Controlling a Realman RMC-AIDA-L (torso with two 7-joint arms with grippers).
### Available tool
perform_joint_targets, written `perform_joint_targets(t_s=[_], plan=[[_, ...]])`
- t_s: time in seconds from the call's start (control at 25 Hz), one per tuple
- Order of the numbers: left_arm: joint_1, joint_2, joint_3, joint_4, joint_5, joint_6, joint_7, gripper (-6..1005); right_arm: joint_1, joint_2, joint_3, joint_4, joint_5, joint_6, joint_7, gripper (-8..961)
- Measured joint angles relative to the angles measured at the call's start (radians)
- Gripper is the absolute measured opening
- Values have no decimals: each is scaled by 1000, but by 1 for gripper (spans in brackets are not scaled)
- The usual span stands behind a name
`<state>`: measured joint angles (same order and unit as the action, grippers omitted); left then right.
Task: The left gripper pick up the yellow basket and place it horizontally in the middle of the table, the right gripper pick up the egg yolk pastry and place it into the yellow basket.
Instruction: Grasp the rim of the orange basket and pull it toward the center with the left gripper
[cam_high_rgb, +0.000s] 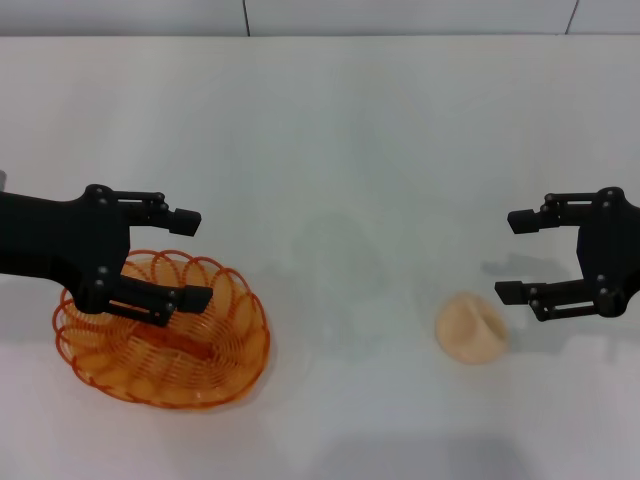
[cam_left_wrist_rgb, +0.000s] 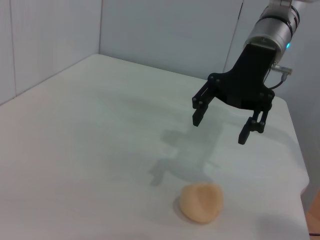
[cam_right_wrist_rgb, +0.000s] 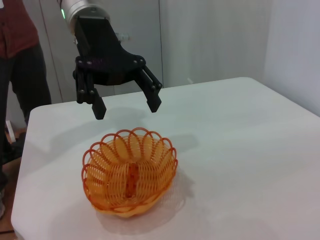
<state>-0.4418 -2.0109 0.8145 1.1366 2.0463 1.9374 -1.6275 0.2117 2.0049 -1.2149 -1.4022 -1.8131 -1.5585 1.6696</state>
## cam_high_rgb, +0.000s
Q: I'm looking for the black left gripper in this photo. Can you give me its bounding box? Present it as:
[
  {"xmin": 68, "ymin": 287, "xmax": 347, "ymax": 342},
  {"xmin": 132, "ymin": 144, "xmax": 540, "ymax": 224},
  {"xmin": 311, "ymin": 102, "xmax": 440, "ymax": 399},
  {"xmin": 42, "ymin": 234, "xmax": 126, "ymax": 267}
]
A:
[{"xmin": 0, "ymin": 184, "xmax": 214, "ymax": 329}]

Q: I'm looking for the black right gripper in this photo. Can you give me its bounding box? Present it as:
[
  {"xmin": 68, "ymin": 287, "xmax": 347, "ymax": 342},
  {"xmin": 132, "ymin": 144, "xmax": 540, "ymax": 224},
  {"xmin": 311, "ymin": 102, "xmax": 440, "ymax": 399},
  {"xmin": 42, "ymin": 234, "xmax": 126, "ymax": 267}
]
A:
[{"xmin": 494, "ymin": 187, "xmax": 640, "ymax": 323}]

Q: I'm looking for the orange wire basket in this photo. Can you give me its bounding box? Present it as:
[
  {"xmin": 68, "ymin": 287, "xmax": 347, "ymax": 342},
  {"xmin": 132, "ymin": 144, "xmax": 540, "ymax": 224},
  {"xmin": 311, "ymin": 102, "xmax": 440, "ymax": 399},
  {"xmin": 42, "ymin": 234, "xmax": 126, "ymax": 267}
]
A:
[{"xmin": 53, "ymin": 248, "xmax": 272, "ymax": 411}]

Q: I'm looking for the beige bread bun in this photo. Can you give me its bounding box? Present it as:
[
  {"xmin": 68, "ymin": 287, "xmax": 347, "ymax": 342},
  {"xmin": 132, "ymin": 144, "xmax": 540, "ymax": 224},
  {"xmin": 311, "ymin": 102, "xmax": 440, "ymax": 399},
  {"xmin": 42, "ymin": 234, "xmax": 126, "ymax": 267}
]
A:
[{"xmin": 434, "ymin": 291, "xmax": 510, "ymax": 366}]

